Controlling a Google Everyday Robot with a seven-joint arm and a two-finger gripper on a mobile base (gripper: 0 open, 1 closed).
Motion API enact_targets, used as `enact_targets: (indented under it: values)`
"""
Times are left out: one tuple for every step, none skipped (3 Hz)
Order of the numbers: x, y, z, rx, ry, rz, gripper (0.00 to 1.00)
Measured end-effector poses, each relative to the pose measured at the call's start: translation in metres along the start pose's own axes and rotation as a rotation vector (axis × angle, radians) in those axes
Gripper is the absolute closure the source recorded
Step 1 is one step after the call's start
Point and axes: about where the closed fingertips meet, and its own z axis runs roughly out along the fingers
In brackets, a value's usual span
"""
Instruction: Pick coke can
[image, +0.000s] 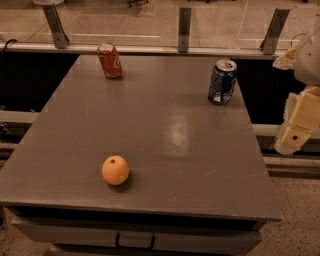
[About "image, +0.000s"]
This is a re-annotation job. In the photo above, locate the metal railing bracket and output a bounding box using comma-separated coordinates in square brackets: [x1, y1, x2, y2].
[260, 8, 290, 55]
[33, 0, 69, 49]
[178, 7, 191, 53]

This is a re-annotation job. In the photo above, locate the black cable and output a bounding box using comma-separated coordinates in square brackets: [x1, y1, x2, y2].
[1, 38, 18, 58]

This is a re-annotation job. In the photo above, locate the left metal railing bracket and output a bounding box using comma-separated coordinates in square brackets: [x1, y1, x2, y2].
[33, 0, 69, 49]

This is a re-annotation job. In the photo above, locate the grey cabinet drawer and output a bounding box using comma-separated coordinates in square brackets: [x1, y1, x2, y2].
[12, 217, 262, 256]

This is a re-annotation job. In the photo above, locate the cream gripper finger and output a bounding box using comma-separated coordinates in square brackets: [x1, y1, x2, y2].
[274, 123, 311, 155]
[272, 46, 297, 70]

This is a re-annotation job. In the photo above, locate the orange fruit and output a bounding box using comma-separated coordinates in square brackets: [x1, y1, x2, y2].
[102, 155, 130, 186]

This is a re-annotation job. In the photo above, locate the black drawer handle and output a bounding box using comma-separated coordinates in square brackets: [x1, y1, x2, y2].
[114, 232, 156, 250]

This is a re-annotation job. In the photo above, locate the right metal railing bracket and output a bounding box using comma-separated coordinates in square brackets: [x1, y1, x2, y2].
[260, 8, 290, 55]

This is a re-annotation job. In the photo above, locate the red coke can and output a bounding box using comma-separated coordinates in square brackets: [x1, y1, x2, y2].
[97, 43, 122, 79]

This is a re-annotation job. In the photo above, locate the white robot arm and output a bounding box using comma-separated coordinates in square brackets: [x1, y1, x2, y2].
[273, 19, 320, 155]

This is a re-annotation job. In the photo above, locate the blue pepsi can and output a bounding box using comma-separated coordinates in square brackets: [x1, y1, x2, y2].
[208, 59, 238, 105]

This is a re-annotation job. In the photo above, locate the middle metal railing bracket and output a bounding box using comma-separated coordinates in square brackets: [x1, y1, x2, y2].
[178, 7, 191, 53]

